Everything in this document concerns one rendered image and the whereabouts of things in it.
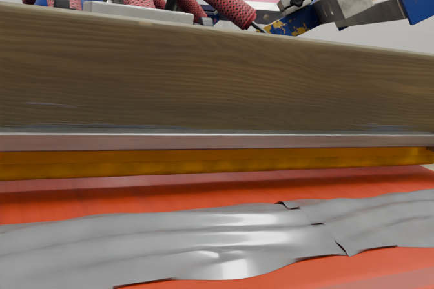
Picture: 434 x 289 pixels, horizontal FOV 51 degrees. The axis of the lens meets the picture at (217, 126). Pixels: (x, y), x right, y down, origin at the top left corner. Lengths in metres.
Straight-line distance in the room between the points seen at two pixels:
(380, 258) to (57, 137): 0.18
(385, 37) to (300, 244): 2.82
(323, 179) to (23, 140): 0.22
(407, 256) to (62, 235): 0.17
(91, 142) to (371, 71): 0.21
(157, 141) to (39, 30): 0.09
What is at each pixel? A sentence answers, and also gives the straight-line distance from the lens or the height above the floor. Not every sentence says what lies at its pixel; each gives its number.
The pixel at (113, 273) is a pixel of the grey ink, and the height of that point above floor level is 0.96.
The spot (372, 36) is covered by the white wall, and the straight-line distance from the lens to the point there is 3.10.
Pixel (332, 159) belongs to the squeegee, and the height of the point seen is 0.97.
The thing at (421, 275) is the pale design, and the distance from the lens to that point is 0.25.
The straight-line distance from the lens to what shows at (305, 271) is 0.22.
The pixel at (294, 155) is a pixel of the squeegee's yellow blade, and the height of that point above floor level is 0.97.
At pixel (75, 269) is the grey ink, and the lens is 0.19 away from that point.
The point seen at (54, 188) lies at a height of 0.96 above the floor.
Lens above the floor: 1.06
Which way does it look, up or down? 11 degrees down
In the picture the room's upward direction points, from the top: 7 degrees clockwise
